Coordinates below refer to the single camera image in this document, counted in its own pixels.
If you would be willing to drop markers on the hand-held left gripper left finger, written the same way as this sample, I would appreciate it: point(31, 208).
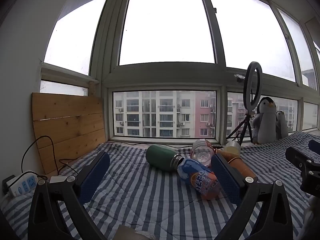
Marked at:
point(96, 175)

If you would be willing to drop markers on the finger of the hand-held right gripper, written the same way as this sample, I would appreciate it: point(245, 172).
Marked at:
point(297, 156)
point(315, 146)

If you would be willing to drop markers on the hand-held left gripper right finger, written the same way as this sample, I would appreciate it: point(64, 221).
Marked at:
point(225, 177)

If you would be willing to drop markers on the clear plastic cup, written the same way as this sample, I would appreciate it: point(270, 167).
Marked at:
point(232, 148)

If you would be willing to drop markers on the orange brown bottle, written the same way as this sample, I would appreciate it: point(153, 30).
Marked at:
point(241, 168)

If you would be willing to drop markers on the orange blue printed bottle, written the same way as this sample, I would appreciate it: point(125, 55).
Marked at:
point(200, 177)

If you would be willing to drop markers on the small penguin plush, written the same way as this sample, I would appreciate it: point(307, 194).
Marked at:
point(282, 127)

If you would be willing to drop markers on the clear plastic bottle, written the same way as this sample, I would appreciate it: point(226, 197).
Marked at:
point(202, 152)

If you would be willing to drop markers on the white charger adapter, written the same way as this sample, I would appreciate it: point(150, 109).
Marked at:
point(57, 179)

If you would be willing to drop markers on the blue white striped blanket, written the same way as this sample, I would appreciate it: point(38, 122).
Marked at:
point(140, 192)

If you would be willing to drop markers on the large penguin plush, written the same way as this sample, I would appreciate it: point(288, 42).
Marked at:
point(265, 120)

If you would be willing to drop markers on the wooden plank board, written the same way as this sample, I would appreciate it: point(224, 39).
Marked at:
point(67, 125)

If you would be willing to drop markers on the green metal bottle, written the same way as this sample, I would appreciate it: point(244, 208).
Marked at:
point(160, 157)

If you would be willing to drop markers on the white power strip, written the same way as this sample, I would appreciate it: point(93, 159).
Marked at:
point(23, 183)

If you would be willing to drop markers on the black power plug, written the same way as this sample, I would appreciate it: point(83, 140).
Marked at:
point(7, 183)

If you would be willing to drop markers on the metal window latch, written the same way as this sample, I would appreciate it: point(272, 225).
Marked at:
point(239, 77)

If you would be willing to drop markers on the grey window frame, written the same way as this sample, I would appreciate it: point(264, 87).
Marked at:
point(105, 80)

